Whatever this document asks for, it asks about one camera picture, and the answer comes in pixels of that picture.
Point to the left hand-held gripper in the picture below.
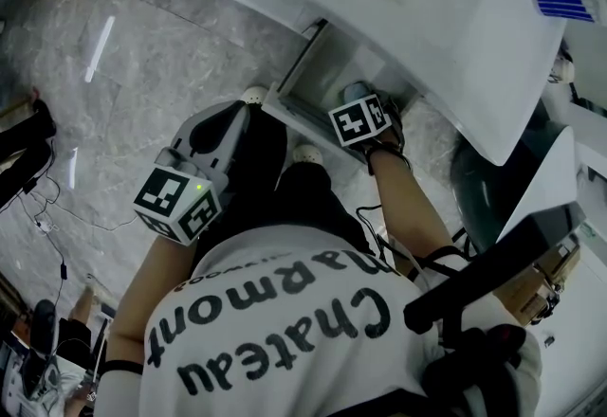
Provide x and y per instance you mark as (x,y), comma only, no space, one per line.
(163,194)

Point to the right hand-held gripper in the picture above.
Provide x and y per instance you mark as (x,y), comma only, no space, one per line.
(358,121)

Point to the pale green soap bar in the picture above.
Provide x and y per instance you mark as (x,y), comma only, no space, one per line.
(358,90)

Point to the white drawer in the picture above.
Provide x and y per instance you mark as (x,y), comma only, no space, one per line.
(322,69)

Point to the person's right forearm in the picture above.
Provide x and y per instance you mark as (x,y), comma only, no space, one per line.
(408,216)

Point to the person's left forearm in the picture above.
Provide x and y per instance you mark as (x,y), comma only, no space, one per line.
(142,292)

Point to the person's right white shoe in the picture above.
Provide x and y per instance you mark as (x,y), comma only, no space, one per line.
(308,154)

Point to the person's white shoe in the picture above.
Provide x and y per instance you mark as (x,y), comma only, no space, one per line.
(308,154)
(253,95)

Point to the person's left white shoe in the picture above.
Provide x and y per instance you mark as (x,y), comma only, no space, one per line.
(253,95)

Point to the person's black shorts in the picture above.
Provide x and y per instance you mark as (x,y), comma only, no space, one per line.
(303,206)

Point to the white vanity cabinet with sink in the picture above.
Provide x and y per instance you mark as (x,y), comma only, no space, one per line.
(427,26)

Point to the small white adapter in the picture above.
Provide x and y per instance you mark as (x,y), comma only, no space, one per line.
(44,226)

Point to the black small monitor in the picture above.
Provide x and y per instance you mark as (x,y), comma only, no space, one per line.
(498,259)

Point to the black power brick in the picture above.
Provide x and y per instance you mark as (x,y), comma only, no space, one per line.
(64,271)

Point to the white oval bathtub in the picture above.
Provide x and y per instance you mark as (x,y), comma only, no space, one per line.
(555,178)

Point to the white paper cup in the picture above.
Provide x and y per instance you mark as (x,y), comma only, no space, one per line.
(563,69)

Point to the blue striped spray bottle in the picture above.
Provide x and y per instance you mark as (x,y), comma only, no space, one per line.
(564,5)

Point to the large brown cardboard box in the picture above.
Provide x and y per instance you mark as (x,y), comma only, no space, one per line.
(526,296)

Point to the white printed t-shirt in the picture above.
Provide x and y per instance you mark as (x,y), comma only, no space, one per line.
(284,396)

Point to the black chest mount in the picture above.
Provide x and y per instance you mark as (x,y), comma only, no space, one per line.
(474,358)

